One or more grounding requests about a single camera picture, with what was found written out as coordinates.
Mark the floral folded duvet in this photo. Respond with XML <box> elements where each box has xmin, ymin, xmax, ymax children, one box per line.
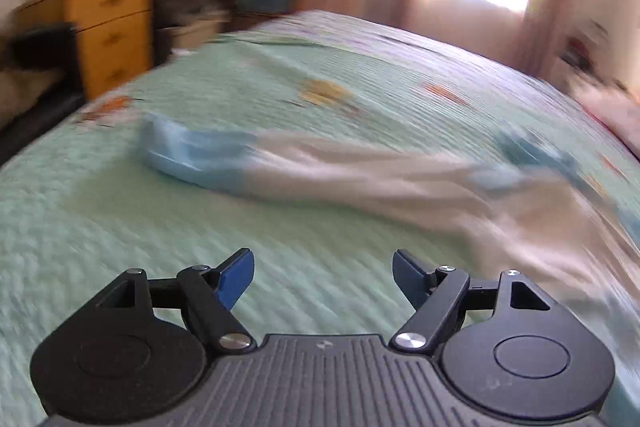
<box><xmin>574</xmin><ymin>86</ymin><xmax>640</xmax><ymax>157</ymax></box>

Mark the olive padded coat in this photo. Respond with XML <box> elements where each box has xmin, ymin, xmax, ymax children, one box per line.
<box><xmin>0</xmin><ymin>68</ymin><xmax>62</xmax><ymax>129</ymax></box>

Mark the wooden desk with drawers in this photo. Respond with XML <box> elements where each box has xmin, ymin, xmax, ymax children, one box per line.
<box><xmin>14</xmin><ymin>0</ymin><xmax>262</xmax><ymax>101</ymax></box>

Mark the light blue white jacket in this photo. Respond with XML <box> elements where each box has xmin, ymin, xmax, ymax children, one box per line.
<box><xmin>139</xmin><ymin>115</ymin><xmax>639</xmax><ymax>361</ymax></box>

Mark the cluttered white nightstand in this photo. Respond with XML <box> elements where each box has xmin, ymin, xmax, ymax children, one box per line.
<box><xmin>558</xmin><ymin>18</ymin><xmax>628</xmax><ymax>93</ymax></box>

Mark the green quilted bee bedspread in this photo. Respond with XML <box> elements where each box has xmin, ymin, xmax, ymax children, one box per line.
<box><xmin>1</xmin><ymin>11</ymin><xmax>639</xmax><ymax>426</ymax></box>

